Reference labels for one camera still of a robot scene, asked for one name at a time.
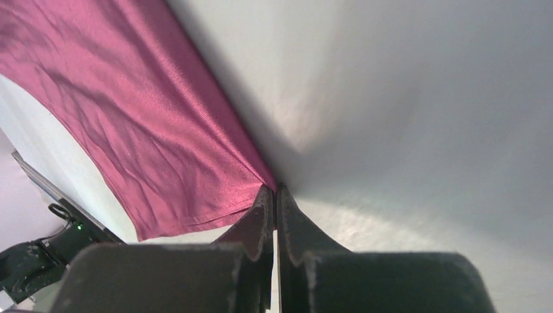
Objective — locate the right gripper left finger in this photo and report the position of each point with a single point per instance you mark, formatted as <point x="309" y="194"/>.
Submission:
<point x="231" y="274"/>

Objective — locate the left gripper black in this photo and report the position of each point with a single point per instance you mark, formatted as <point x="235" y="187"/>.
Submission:
<point x="31" y="266"/>

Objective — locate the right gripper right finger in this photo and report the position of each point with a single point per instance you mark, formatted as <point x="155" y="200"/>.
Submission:
<point x="317" y="274"/>

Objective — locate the magenta cloth napkin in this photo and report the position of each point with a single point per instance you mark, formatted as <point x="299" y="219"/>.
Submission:
<point x="129" y="85"/>

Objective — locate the left corner aluminium post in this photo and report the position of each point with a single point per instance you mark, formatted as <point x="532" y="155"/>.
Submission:
<point x="47" y="185"/>

